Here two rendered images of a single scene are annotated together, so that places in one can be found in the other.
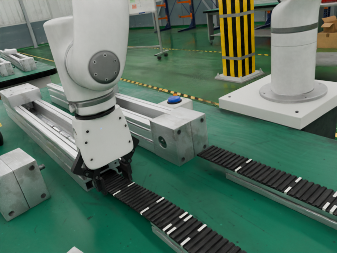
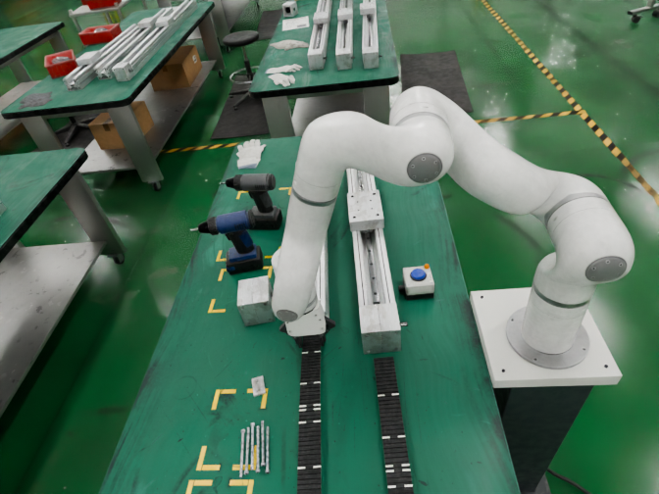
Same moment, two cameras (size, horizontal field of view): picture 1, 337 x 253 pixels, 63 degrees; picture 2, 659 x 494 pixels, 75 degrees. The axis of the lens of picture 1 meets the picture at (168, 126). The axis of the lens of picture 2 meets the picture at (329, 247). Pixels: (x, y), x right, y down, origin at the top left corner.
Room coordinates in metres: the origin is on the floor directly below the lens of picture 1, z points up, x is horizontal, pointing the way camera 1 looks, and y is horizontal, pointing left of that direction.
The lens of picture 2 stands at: (0.02, -0.41, 1.77)
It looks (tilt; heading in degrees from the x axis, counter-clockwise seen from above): 42 degrees down; 41
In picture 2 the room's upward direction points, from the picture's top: 9 degrees counter-clockwise
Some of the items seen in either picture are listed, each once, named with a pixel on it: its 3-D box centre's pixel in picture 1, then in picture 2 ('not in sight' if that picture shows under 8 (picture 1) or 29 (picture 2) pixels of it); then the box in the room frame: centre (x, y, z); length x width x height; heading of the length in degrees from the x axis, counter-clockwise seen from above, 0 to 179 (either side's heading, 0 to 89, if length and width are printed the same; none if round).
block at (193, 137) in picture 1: (183, 132); (383, 327); (0.61, -0.03, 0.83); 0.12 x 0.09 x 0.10; 126
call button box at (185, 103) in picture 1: (173, 111); (415, 282); (0.81, -0.02, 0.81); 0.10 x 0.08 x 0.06; 126
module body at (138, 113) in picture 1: (98, 105); (366, 223); (0.96, 0.24, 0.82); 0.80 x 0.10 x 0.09; 36
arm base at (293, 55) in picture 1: (292, 61); (553, 313); (0.79, -0.39, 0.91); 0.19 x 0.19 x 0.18
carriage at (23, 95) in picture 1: (21, 98); not in sight; (1.05, 0.54, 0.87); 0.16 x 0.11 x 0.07; 36
